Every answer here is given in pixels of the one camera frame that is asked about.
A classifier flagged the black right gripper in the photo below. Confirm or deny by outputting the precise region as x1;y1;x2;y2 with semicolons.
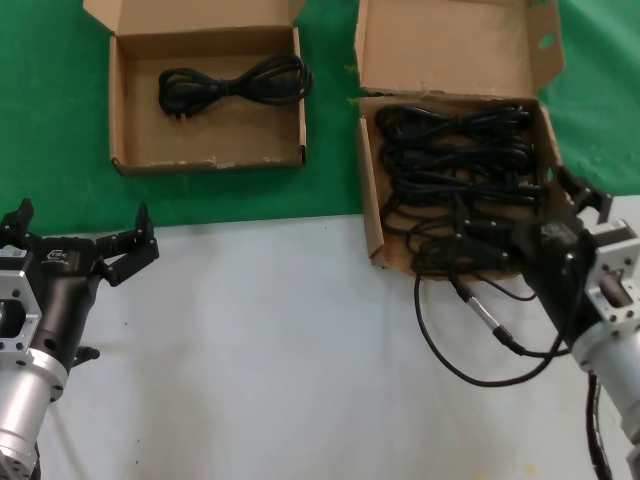
455;164;614;347

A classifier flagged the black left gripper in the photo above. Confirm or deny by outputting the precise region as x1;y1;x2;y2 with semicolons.
0;197;161;371

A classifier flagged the black power cable bundle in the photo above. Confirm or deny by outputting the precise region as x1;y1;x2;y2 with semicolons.
382;194;522;277
388;167;549;207
158;53;317;122
381;137;539;174
374;101;537;142

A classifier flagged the shallow cardboard box with small lid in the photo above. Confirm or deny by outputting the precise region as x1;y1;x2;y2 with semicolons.
82;0;309;177

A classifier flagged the cardboard box with tall lid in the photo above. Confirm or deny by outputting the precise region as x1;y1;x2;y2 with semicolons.
354;0;574;274

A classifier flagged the green table mat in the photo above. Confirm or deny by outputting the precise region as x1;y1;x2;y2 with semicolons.
0;0;640;232

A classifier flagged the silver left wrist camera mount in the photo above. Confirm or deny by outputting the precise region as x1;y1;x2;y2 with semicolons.
0;243;42;369

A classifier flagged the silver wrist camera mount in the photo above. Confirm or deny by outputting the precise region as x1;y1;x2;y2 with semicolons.
0;243;42;369
583;214;640;332

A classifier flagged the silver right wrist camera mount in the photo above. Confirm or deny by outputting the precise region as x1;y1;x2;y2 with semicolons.
583;214;640;332

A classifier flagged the black cable with silver connector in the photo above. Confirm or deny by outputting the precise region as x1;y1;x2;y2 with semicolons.
452;277;574;359

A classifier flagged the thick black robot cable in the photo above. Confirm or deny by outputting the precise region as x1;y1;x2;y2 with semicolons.
412;244;576;389

